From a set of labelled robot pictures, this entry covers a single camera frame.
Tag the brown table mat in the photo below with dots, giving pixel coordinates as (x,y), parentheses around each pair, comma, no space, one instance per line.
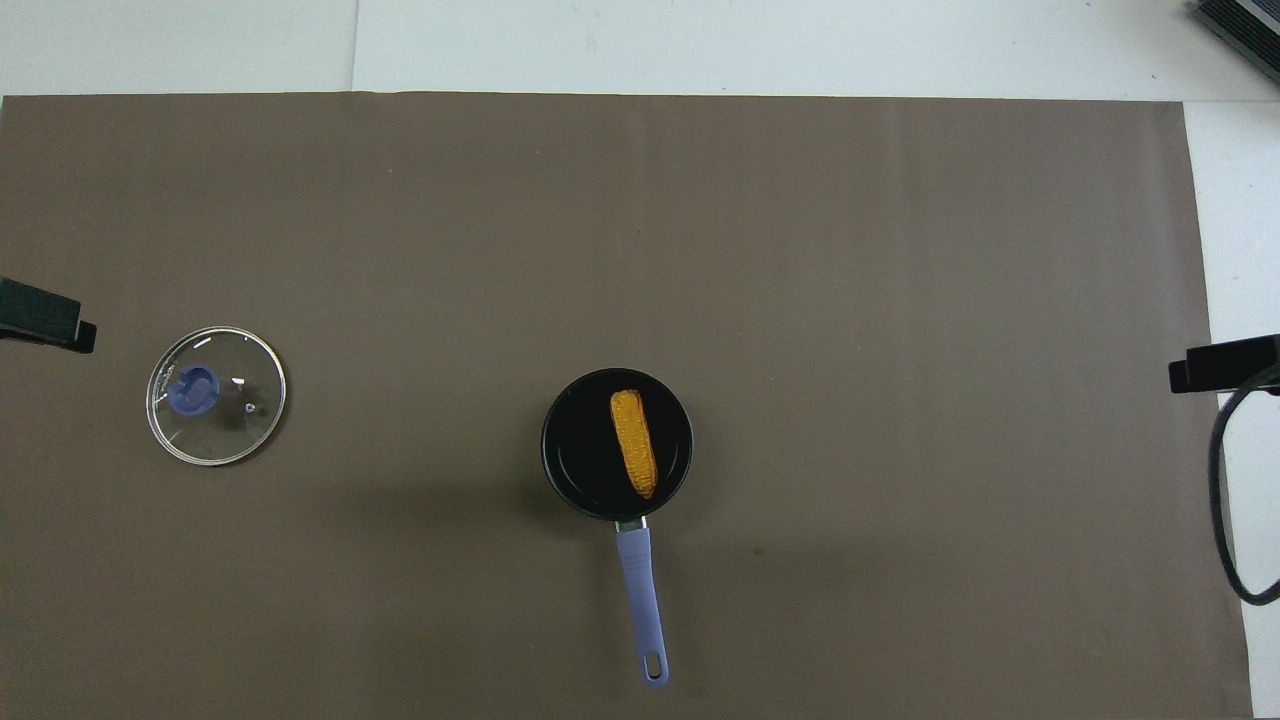
(400,250)

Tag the glass lid with purple knob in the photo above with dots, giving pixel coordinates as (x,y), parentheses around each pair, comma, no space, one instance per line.
(235,410)

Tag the yellow corn cob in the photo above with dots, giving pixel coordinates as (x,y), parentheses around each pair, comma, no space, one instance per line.
(634,445)

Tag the black ribbed device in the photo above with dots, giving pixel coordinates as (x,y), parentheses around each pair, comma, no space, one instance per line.
(1245,28)

